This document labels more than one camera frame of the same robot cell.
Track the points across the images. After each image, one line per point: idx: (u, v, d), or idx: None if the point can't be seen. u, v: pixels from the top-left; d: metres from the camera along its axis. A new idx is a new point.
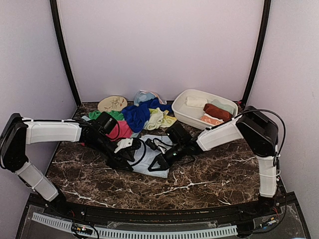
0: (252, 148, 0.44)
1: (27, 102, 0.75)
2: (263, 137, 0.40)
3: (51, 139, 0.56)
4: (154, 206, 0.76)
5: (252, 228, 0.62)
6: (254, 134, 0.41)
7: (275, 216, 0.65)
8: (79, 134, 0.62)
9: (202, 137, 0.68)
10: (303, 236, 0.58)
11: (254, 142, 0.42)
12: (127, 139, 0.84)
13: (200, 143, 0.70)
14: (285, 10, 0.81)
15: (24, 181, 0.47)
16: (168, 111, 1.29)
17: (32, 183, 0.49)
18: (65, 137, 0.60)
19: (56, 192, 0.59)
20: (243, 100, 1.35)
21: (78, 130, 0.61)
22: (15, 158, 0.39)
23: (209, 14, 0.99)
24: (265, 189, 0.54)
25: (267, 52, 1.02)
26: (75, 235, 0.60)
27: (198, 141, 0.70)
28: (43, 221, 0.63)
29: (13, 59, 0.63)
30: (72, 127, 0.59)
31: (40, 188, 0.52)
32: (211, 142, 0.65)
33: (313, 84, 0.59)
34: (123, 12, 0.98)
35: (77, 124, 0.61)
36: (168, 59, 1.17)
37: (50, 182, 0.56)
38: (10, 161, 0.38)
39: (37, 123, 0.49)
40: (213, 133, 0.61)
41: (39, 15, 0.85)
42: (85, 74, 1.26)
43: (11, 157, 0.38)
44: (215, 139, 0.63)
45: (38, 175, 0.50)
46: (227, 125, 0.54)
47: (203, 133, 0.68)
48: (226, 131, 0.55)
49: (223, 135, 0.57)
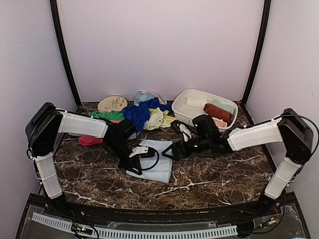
0: (289, 153, 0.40)
1: (27, 102, 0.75)
2: (303, 142, 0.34)
3: (80, 132, 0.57)
4: (154, 206, 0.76)
5: (251, 228, 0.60)
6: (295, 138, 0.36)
7: (274, 215, 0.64)
8: (104, 131, 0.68)
9: (234, 136, 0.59)
10: (303, 236, 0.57)
11: (293, 147, 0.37)
12: (143, 147, 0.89)
13: (231, 142, 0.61)
14: (284, 10, 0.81)
15: (38, 171, 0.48)
16: (168, 111, 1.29)
17: (44, 176, 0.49)
18: (91, 133, 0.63)
19: (61, 191, 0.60)
20: (243, 100, 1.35)
21: (104, 127, 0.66)
22: (47, 143, 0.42)
23: (210, 14, 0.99)
24: (269, 189, 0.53)
25: (267, 52, 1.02)
26: (75, 235, 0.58)
27: (229, 140, 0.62)
28: (43, 220, 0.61)
29: (13, 60, 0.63)
30: (99, 124, 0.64)
31: (46, 183, 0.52)
32: (243, 143, 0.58)
33: (313, 84, 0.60)
34: (124, 12, 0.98)
35: (104, 122, 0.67)
36: (168, 59, 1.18)
37: (57, 181, 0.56)
38: (39, 145, 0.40)
39: (70, 115, 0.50)
40: (247, 133, 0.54)
41: (39, 14, 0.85)
42: (85, 74, 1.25)
43: (41, 141, 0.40)
44: (248, 140, 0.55)
45: (53, 169, 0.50)
46: (264, 126, 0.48)
47: (234, 132, 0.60)
48: (264, 132, 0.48)
49: (260, 136, 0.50)
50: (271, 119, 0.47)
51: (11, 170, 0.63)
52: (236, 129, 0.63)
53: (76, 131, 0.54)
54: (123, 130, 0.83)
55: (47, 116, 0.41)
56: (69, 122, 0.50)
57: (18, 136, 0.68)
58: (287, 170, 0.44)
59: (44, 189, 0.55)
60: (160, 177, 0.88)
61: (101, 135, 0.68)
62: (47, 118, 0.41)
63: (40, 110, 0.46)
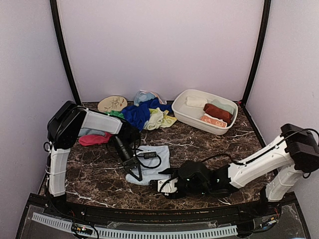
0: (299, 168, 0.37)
1: (26, 102, 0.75)
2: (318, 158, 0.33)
3: (98, 127, 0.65)
4: (154, 206, 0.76)
5: (251, 228, 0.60)
6: (308, 157, 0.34)
7: (274, 215, 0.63)
8: (118, 127, 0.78)
9: (241, 175, 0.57)
10: (303, 236, 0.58)
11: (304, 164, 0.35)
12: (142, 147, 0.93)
13: (237, 181, 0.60)
14: (285, 10, 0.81)
15: (52, 165, 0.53)
16: (168, 111, 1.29)
17: (55, 171, 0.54)
18: (106, 128, 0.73)
19: (63, 191, 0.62)
20: (243, 100, 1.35)
21: (119, 124, 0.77)
22: (71, 137, 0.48)
23: (210, 14, 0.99)
24: (272, 194, 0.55)
25: (268, 52, 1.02)
26: (75, 235, 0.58)
27: (233, 182, 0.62)
28: (43, 220, 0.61)
29: (13, 59, 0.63)
30: (115, 121, 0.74)
31: (54, 179, 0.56)
32: (249, 179, 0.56)
33: (313, 83, 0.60)
34: (124, 11, 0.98)
35: (119, 119, 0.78)
36: (169, 59, 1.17)
37: (64, 180, 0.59)
38: (64, 139, 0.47)
39: (91, 112, 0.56)
40: (249, 170, 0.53)
41: (39, 14, 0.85)
42: (85, 74, 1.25)
43: (66, 135, 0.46)
44: (252, 176, 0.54)
45: (64, 167, 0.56)
46: (270, 155, 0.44)
47: (237, 171, 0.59)
48: (271, 163, 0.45)
49: (264, 168, 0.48)
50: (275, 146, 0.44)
51: (11, 170, 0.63)
52: (236, 166, 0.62)
53: (95, 126, 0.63)
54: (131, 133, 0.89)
55: (71, 113, 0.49)
56: (90, 118, 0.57)
57: (17, 136, 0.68)
58: (286, 179, 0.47)
59: (50, 186, 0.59)
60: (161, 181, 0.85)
61: (115, 131, 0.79)
62: (72, 114, 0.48)
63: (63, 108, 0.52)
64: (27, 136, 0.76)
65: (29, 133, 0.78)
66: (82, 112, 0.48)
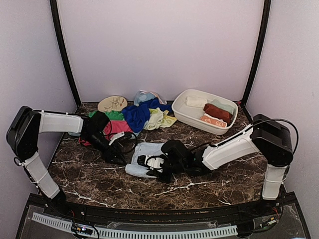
0: (270, 160, 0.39)
1: (26, 102, 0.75)
2: (284, 149, 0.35)
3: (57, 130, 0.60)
4: (154, 206, 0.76)
5: (251, 228, 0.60)
6: (273, 146, 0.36)
7: (274, 215, 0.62)
8: (81, 125, 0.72)
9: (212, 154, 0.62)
10: (303, 236, 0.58)
11: (274, 155, 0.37)
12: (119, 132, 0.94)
13: (209, 163, 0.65)
14: (285, 10, 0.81)
15: (30, 175, 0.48)
16: (168, 111, 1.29)
17: (37, 178, 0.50)
18: (69, 129, 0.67)
19: (58, 189, 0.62)
20: (243, 101, 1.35)
21: (81, 121, 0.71)
22: (31, 144, 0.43)
23: (210, 14, 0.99)
24: (268, 193, 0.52)
25: (268, 52, 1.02)
26: (75, 235, 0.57)
27: (204, 162, 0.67)
28: (43, 221, 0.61)
29: (13, 59, 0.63)
30: (75, 118, 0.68)
31: (42, 184, 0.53)
32: (218, 161, 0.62)
33: (312, 84, 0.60)
34: (124, 11, 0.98)
35: (79, 116, 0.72)
36: (169, 59, 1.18)
37: (52, 179, 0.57)
38: (25, 149, 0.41)
39: (47, 114, 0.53)
40: (218, 152, 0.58)
41: (39, 14, 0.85)
42: (85, 74, 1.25)
43: (25, 144, 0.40)
44: (221, 158, 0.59)
45: (43, 169, 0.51)
46: (237, 141, 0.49)
47: (209, 152, 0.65)
48: (237, 147, 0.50)
49: (233, 153, 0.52)
50: (242, 132, 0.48)
51: (11, 169, 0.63)
52: (210, 148, 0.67)
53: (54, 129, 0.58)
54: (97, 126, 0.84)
55: (26, 117, 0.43)
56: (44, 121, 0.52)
57: None
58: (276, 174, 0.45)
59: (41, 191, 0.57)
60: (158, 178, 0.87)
61: (79, 130, 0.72)
62: (27, 118, 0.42)
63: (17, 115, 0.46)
64: None
65: None
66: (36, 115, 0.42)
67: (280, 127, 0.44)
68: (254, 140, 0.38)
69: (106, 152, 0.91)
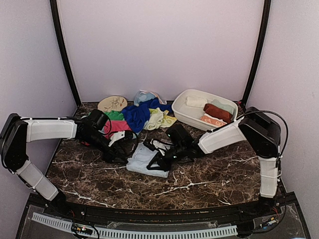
0: (255, 149, 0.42)
1: (26, 102, 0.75)
2: (267, 138, 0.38)
3: (48, 137, 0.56)
4: (154, 206, 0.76)
5: (251, 228, 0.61)
6: (256, 135, 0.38)
7: (274, 215, 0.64)
8: (75, 130, 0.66)
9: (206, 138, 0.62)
10: (303, 236, 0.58)
11: (258, 144, 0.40)
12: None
13: (203, 145, 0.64)
14: (285, 10, 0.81)
15: (26, 181, 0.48)
16: (168, 111, 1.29)
17: (33, 182, 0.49)
18: (62, 135, 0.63)
19: (56, 191, 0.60)
20: (243, 100, 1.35)
21: (74, 127, 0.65)
22: (19, 155, 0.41)
23: (210, 15, 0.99)
24: (266, 190, 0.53)
25: (268, 52, 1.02)
26: (75, 235, 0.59)
27: (200, 144, 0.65)
28: (43, 221, 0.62)
29: (13, 59, 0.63)
30: (68, 124, 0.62)
31: (40, 188, 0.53)
32: (213, 145, 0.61)
33: (313, 84, 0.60)
34: (124, 11, 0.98)
35: (73, 121, 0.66)
36: (169, 59, 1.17)
37: (50, 182, 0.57)
38: (12, 160, 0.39)
39: (35, 122, 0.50)
40: (214, 136, 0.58)
41: (38, 14, 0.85)
42: (85, 74, 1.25)
43: (13, 155, 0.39)
44: (216, 142, 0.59)
45: (38, 174, 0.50)
46: (229, 127, 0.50)
47: (204, 135, 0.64)
48: (229, 133, 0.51)
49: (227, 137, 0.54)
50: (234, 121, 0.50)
51: None
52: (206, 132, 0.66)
53: (44, 136, 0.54)
54: (94, 124, 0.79)
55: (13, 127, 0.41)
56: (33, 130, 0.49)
57: None
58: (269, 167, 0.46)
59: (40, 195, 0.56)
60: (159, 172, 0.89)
61: (72, 136, 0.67)
62: (13, 129, 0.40)
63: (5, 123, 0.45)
64: None
65: None
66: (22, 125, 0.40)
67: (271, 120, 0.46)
68: (240, 127, 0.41)
69: (106, 153, 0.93)
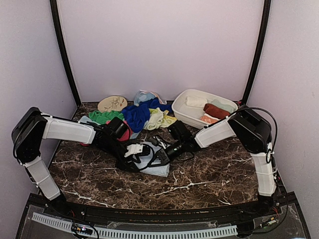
0: (244, 144, 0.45)
1: (26, 102, 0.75)
2: (253, 134, 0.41)
3: (65, 138, 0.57)
4: (154, 206, 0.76)
5: (252, 228, 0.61)
6: (242, 129, 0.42)
7: (274, 216, 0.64)
8: (92, 137, 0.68)
9: (199, 135, 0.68)
10: (303, 236, 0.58)
11: (246, 138, 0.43)
12: (137, 146, 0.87)
13: (198, 140, 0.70)
14: (285, 10, 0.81)
15: (31, 175, 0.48)
16: (168, 111, 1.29)
17: (38, 179, 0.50)
18: (79, 138, 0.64)
19: (58, 193, 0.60)
20: (243, 100, 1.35)
21: (92, 133, 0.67)
22: (32, 148, 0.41)
23: (210, 14, 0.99)
24: (263, 187, 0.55)
25: (268, 52, 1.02)
26: (75, 235, 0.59)
27: (196, 139, 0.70)
28: (43, 220, 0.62)
29: (13, 59, 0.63)
30: (87, 129, 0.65)
31: (42, 186, 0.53)
32: (208, 139, 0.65)
33: (313, 84, 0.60)
34: (123, 11, 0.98)
35: (91, 127, 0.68)
36: (169, 59, 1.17)
37: (54, 182, 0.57)
38: (24, 153, 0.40)
39: (55, 120, 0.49)
40: (208, 131, 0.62)
41: (39, 14, 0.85)
42: (85, 74, 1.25)
43: (26, 148, 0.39)
44: (211, 137, 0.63)
45: (45, 172, 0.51)
46: (221, 123, 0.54)
47: (200, 130, 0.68)
48: (221, 128, 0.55)
49: (219, 131, 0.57)
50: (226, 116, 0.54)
51: (11, 169, 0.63)
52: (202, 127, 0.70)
53: (61, 136, 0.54)
54: (113, 132, 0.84)
55: (32, 122, 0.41)
56: (53, 128, 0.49)
57: None
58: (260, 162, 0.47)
59: (41, 193, 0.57)
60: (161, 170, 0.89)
61: (88, 141, 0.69)
62: (31, 124, 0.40)
63: (26, 116, 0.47)
64: None
65: None
66: (41, 122, 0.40)
67: (260, 118, 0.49)
68: (230, 121, 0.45)
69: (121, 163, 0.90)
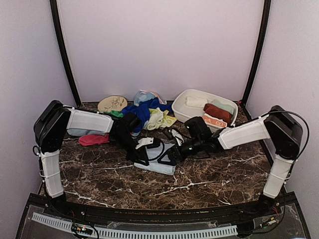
0: (277, 149, 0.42)
1: (26, 103, 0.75)
2: (290, 138, 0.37)
3: (86, 128, 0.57)
4: (154, 206, 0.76)
5: (251, 228, 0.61)
6: (279, 131, 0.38)
7: (274, 215, 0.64)
8: (110, 126, 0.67)
9: (223, 135, 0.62)
10: (303, 236, 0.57)
11: (280, 142, 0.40)
12: (148, 138, 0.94)
13: (221, 141, 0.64)
14: (285, 10, 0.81)
15: (43, 168, 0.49)
16: (168, 111, 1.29)
17: (48, 173, 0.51)
18: (97, 128, 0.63)
19: (62, 191, 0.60)
20: (243, 100, 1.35)
21: (110, 122, 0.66)
22: (56, 139, 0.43)
23: (210, 15, 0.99)
24: (268, 187, 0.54)
25: (268, 52, 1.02)
26: (75, 235, 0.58)
27: (220, 139, 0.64)
28: (43, 220, 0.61)
29: (14, 60, 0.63)
30: (105, 119, 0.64)
31: (49, 181, 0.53)
32: (234, 140, 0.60)
33: (313, 84, 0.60)
34: (124, 12, 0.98)
35: (109, 116, 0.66)
36: (169, 59, 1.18)
37: (60, 179, 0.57)
38: (49, 142, 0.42)
39: (77, 111, 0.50)
40: (234, 131, 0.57)
41: (39, 14, 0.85)
42: (85, 75, 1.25)
43: (51, 138, 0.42)
44: (236, 138, 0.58)
45: (57, 168, 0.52)
46: (252, 123, 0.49)
47: (225, 130, 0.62)
48: (251, 129, 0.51)
49: (247, 132, 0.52)
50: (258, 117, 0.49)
51: (11, 170, 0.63)
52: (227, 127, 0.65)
53: (83, 126, 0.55)
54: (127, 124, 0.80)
55: (56, 113, 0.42)
56: (76, 118, 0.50)
57: (17, 136, 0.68)
58: (280, 166, 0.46)
59: (45, 189, 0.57)
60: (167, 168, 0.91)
61: (107, 130, 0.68)
62: (56, 114, 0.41)
63: (48, 108, 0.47)
64: (27, 136, 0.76)
65: (29, 133, 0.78)
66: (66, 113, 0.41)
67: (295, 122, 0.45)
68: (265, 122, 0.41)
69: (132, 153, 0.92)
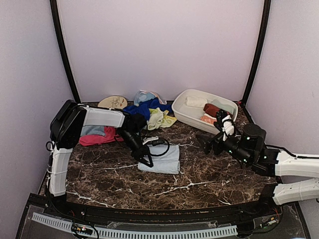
0: None
1: (27, 103, 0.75)
2: None
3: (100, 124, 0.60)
4: (154, 206, 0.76)
5: (251, 228, 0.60)
6: None
7: (274, 215, 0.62)
8: (122, 121, 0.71)
9: (282, 165, 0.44)
10: (303, 236, 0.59)
11: None
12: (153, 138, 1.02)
13: (276, 170, 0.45)
14: (285, 10, 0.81)
15: (53, 164, 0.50)
16: (168, 111, 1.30)
17: (57, 170, 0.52)
18: (110, 124, 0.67)
19: (64, 190, 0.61)
20: (243, 100, 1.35)
21: (122, 117, 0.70)
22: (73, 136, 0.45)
23: (210, 15, 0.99)
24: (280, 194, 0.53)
25: (268, 52, 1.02)
26: (75, 235, 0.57)
27: (275, 167, 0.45)
28: (43, 220, 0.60)
29: (13, 61, 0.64)
30: (117, 115, 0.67)
31: (55, 179, 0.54)
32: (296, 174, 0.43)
33: (312, 84, 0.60)
34: (124, 12, 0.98)
35: (120, 112, 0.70)
36: (169, 59, 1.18)
37: (65, 179, 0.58)
38: (67, 139, 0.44)
39: (91, 109, 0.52)
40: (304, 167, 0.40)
41: (38, 14, 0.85)
42: (85, 75, 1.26)
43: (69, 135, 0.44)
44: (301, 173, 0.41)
45: (65, 166, 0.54)
46: None
47: (285, 159, 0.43)
48: None
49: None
50: None
51: (11, 170, 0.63)
52: (283, 153, 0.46)
53: (97, 122, 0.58)
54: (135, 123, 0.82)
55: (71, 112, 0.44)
56: (90, 115, 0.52)
57: (17, 136, 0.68)
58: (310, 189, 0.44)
59: (50, 188, 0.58)
60: (169, 168, 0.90)
61: (119, 125, 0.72)
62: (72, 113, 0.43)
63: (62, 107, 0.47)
64: (27, 137, 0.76)
65: (29, 133, 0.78)
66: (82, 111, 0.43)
67: None
68: None
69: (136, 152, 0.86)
